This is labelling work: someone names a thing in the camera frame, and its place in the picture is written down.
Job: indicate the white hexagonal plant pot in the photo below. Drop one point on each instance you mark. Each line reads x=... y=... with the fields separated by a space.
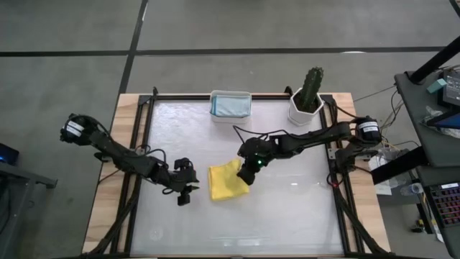
x=296 y=115

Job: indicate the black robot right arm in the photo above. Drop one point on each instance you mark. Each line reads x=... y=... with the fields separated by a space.
x=316 y=138

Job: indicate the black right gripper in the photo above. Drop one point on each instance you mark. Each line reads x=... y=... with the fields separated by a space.
x=258 y=153

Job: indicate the grey side desk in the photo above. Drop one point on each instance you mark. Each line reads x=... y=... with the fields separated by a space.
x=422 y=144

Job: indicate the teal box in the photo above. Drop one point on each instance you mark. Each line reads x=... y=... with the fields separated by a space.
x=436 y=85

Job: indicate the black desk leg bar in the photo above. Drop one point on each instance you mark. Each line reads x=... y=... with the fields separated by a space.
x=399 y=165

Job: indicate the yellow microfiber towel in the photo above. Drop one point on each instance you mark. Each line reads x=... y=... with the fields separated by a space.
x=226 y=183

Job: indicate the black device with blue light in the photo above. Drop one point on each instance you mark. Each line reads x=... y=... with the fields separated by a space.
x=7 y=154

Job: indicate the black electronic device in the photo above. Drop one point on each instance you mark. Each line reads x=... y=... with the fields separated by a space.
x=452 y=90

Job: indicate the clear plastic bottle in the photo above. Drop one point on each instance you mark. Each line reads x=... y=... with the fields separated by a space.
x=413 y=188

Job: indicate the light blue microfiber towel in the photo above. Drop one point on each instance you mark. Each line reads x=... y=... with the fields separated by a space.
x=230 y=106

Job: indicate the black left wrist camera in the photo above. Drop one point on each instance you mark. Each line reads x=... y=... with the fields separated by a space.
x=183 y=164

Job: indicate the grey metal table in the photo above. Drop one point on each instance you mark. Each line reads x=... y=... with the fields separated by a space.
x=21 y=176

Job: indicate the backlit keyboard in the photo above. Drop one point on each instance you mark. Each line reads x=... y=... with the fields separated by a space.
x=447 y=205

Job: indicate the black frame clamp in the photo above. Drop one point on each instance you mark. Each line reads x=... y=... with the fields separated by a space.
x=288 y=90
x=155 y=90

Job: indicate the white plastic bin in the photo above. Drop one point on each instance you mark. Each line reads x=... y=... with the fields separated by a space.
x=230 y=120

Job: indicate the blue tablet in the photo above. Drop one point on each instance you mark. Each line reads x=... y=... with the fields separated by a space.
x=447 y=121

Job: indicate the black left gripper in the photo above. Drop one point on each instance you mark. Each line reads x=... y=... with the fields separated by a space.
x=179 y=181

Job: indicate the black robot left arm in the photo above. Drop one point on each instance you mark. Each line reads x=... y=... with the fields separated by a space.
x=115 y=154

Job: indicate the black pole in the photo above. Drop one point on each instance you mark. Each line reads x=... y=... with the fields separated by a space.
x=435 y=61

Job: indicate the white paper sheet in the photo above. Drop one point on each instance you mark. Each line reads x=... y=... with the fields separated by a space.
x=382 y=180

